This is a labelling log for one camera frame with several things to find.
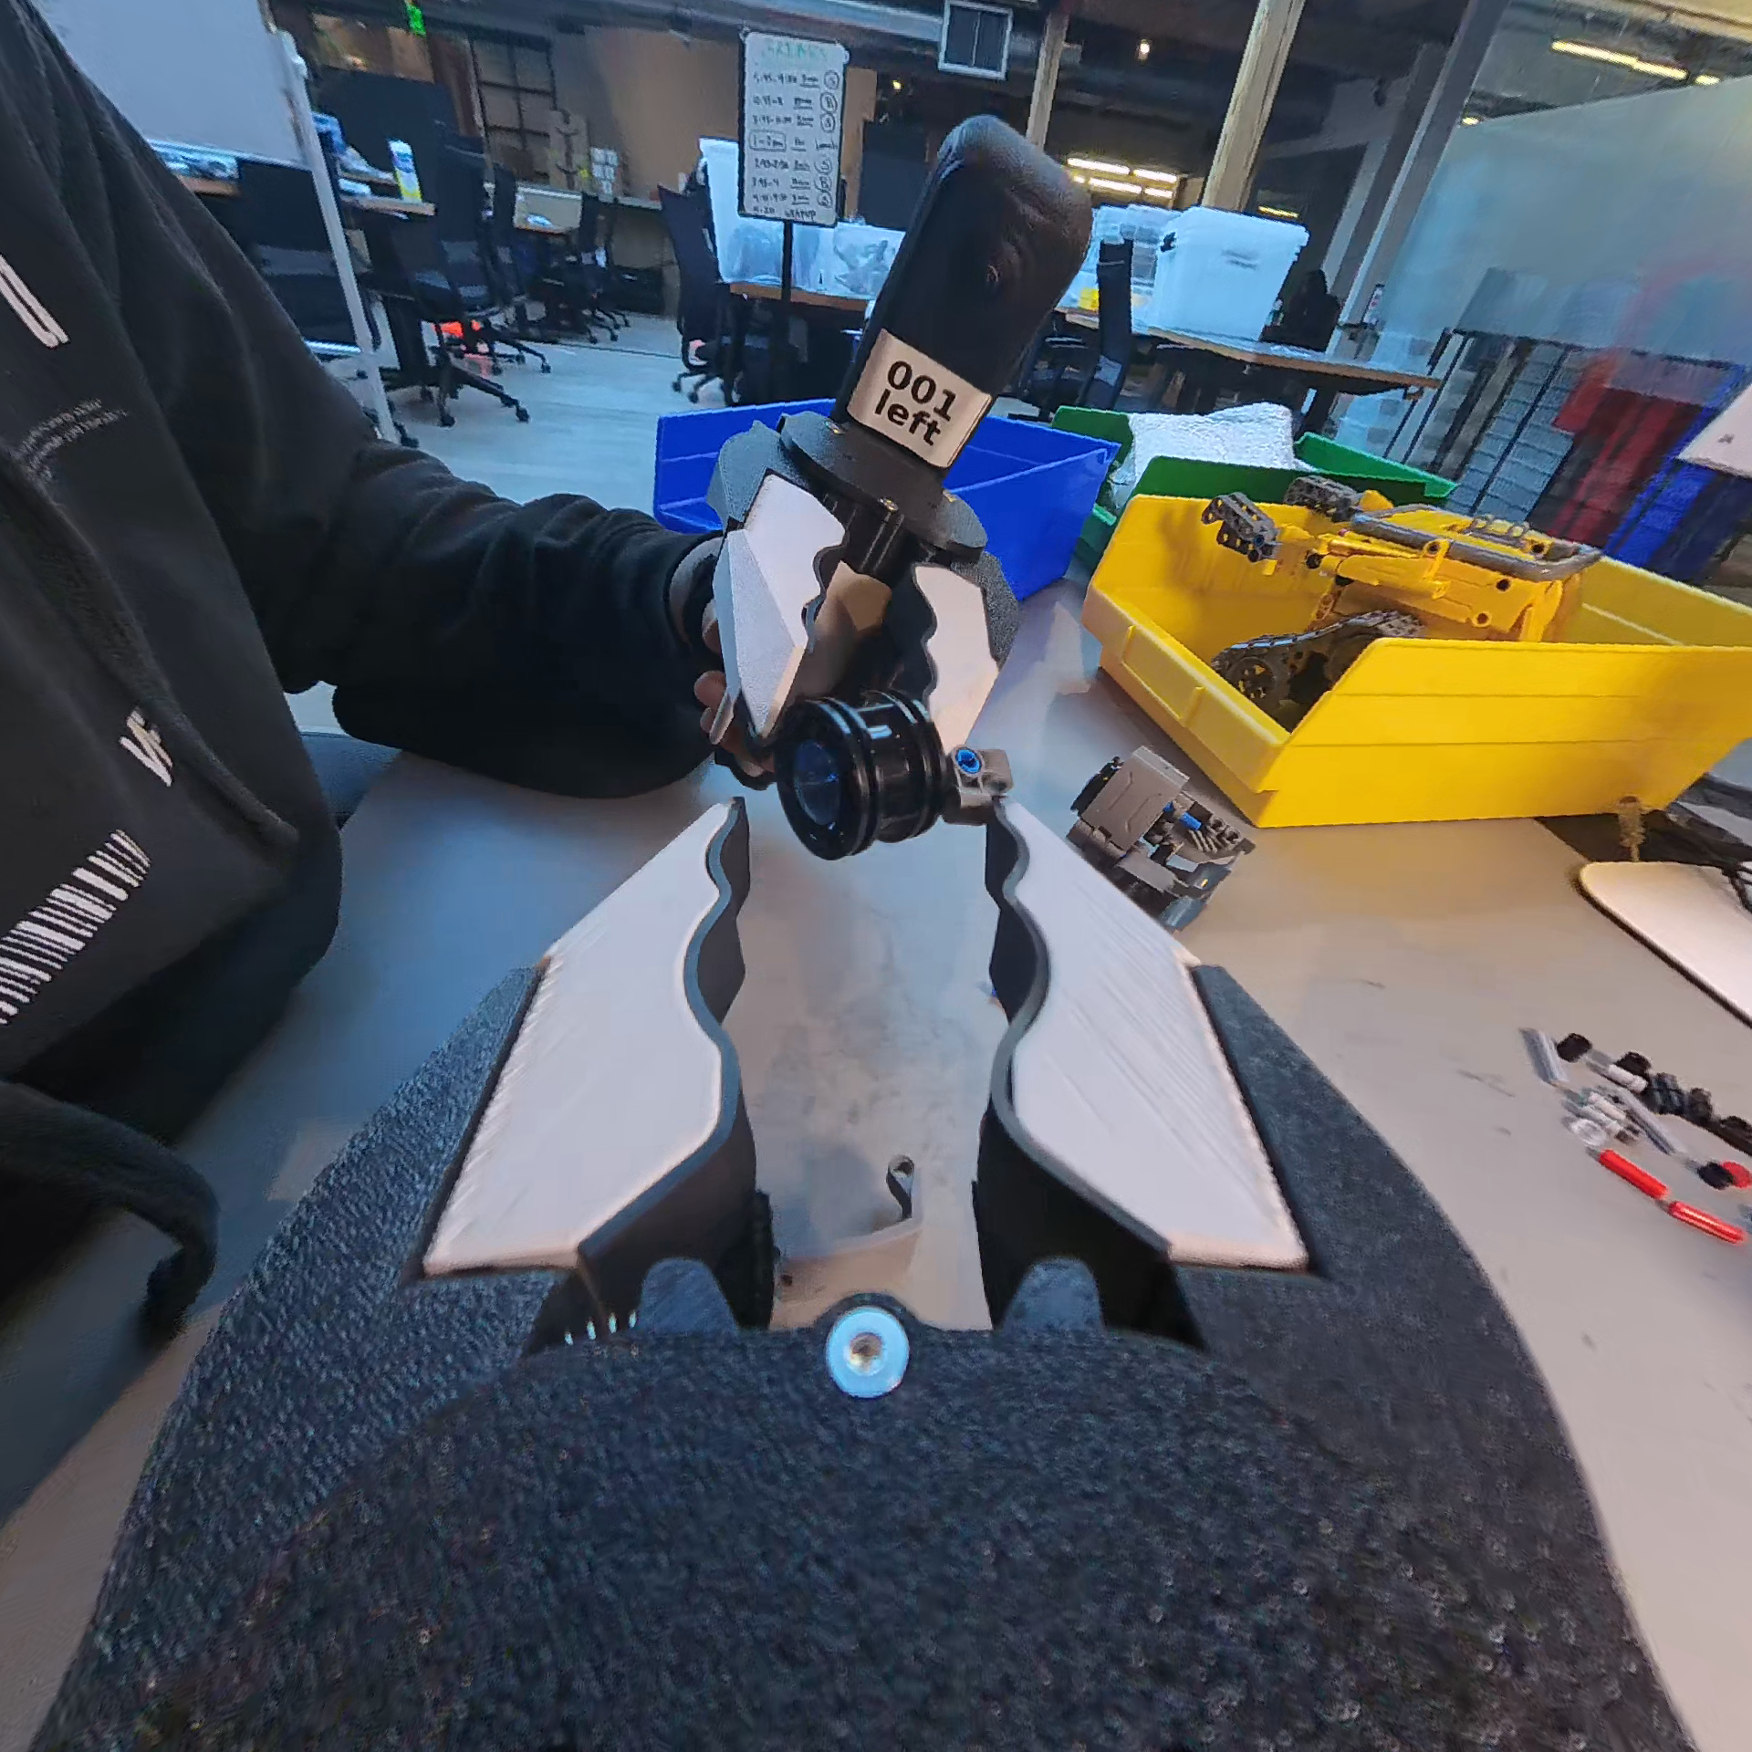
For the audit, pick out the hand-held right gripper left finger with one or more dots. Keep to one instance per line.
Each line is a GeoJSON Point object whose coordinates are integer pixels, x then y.
{"type": "Point", "coordinates": [602, 1095]}

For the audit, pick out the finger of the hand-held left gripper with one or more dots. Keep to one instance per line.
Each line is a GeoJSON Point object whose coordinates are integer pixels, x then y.
{"type": "Point", "coordinates": [766, 601]}
{"type": "Point", "coordinates": [961, 643]}

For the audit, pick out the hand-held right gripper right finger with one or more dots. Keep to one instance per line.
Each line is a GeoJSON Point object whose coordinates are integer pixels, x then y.
{"type": "Point", "coordinates": [1135, 1095]}

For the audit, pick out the black round toy lens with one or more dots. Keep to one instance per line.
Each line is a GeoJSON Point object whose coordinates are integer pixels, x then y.
{"type": "Point", "coordinates": [855, 771]}

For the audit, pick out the grey curved brick panel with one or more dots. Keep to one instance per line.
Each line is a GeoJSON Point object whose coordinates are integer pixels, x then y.
{"type": "Point", "coordinates": [855, 1258]}

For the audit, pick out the person's left hand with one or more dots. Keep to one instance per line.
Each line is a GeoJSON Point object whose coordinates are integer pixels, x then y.
{"type": "Point", "coordinates": [719, 691]}

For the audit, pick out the black office chair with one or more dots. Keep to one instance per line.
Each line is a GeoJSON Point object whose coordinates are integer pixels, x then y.
{"type": "Point", "coordinates": [1108, 314]}
{"type": "Point", "coordinates": [451, 274]}
{"type": "Point", "coordinates": [699, 274]}

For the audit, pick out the blue plastic storage bin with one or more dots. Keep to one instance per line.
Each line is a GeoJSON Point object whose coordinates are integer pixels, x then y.
{"type": "Point", "coordinates": [1040, 491]}

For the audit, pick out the white air vent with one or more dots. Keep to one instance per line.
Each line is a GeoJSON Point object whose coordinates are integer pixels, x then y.
{"type": "Point", "coordinates": [976, 38]}

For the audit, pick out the clear plastic storage box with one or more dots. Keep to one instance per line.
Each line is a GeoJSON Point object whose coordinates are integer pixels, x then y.
{"type": "Point", "coordinates": [766, 245]}
{"type": "Point", "coordinates": [1226, 265]}

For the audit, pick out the small whiteboard sign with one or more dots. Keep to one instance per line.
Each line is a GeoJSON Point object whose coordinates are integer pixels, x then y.
{"type": "Point", "coordinates": [792, 122]}

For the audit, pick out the grey brick head assembly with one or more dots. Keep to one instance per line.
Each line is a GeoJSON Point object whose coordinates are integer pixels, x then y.
{"type": "Point", "coordinates": [1150, 820]}

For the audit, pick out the white foam sheet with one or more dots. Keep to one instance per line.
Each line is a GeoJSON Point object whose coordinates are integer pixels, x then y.
{"type": "Point", "coordinates": [1205, 436]}

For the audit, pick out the wooden table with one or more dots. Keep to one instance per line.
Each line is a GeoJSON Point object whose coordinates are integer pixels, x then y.
{"type": "Point", "coordinates": [1257, 354]}

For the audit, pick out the green plastic storage bin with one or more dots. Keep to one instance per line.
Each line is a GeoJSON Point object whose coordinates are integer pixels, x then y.
{"type": "Point", "coordinates": [1373, 472]}

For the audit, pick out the yellow plastic storage bin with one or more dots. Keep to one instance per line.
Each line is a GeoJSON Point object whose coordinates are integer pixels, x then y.
{"type": "Point", "coordinates": [1437, 739]}

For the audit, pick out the yellow toy tracked robot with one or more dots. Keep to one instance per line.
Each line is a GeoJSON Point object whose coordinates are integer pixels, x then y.
{"type": "Point", "coordinates": [1421, 560]}

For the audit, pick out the pile of small brick parts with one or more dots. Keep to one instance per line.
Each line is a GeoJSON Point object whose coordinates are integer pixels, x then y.
{"type": "Point", "coordinates": [1631, 1172]}

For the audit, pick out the white flat pad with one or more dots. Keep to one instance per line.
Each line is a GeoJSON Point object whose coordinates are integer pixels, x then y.
{"type": "Point", "coordinates": [1683, 931]}

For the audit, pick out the frosted glass partition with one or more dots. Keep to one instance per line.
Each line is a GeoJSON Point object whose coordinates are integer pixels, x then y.
{"type": "Point", "coordinates": [1573, 205]}

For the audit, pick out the large whiteboard on stand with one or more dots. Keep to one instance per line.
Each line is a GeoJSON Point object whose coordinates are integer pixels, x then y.
{"type": "Point", "coordinates": [176, 70]}

